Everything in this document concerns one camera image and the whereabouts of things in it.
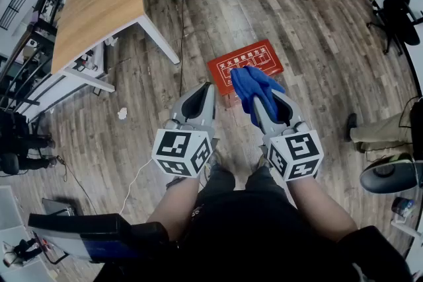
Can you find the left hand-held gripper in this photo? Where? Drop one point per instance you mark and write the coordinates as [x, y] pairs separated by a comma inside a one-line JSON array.
[[180, 150]]

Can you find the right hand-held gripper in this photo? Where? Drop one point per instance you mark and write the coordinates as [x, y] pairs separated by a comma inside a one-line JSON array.
[[297, 152]]

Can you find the blue cloth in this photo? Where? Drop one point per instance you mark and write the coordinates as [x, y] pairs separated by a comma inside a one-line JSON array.
[[251, 86]]

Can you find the red fire extinguisher box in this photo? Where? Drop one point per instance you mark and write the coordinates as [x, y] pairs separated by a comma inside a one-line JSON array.
[[228, 72]]

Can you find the person's left forearm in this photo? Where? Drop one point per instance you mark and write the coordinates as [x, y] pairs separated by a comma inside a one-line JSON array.
[[175, 204]]

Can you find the person's right forearm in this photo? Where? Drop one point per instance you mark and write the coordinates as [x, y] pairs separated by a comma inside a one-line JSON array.
[[317, 204]]

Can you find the person's right shoe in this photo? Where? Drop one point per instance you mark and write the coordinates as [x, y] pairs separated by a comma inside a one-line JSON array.
[[264, 162]]

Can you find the person's shoe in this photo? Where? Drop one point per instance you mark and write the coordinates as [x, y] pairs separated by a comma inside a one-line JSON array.
[[264, 162], [215, 158]]

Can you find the person's left shoe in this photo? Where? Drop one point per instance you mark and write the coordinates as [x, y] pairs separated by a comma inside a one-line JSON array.
[[215, 158]]

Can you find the crumpled white paper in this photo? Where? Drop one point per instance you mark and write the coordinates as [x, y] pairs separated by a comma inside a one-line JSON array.
[[122, 113]]

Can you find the person's black trousers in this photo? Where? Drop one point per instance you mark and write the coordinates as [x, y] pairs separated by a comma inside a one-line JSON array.
[[218, 180]]

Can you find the black round seat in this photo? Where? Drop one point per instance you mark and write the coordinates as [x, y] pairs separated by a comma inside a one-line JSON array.
[[386, 175]]

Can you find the person's black shirt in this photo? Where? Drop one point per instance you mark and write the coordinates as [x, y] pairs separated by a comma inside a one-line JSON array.
[[251, 241]]

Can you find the black bag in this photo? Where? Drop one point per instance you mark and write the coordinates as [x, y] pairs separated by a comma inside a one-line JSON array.
[[417, 128]]

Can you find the wooden table with white legs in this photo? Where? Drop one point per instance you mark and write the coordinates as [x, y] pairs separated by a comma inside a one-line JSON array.
[[99, 3]]

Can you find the dark cup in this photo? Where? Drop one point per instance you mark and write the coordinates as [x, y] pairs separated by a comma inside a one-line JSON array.
[[401, 207]]

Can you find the black tablet with blue screen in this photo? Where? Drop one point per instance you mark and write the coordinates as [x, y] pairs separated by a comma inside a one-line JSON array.
[[99, 231]]

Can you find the black office chair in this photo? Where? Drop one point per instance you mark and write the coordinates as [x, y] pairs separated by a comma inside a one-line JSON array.
[[401, 0]]

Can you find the white metal rack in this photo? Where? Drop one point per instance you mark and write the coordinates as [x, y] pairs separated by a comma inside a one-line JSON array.
[[404, 228]]

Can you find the black wheeled equipment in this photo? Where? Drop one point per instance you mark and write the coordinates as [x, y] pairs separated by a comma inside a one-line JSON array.
[[13, 128]]

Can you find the white storage box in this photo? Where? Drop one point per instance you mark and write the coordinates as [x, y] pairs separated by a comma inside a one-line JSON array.
[[10, 208]]

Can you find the grey box with black frame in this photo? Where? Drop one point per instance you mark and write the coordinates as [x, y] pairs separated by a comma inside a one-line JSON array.
[[59, 207]]

